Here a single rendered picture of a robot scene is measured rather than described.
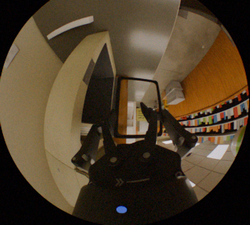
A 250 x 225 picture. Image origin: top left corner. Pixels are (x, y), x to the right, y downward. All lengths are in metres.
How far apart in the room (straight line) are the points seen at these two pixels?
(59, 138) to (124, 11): 0.44
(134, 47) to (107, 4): 0.27
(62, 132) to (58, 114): 0.04
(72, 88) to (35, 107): 0.42
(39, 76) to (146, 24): 0.63
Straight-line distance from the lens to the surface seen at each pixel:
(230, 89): 1.89
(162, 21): 0.40
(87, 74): 0.17
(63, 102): 0.16
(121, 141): 0.48
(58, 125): 0.16
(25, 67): 0.55
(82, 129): 0.23
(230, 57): 2.03
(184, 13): 1.56
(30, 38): 0.62
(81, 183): 0.18
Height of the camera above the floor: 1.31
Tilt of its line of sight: 19 degrees down
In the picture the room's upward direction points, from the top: 178 degrees counter-clockwise
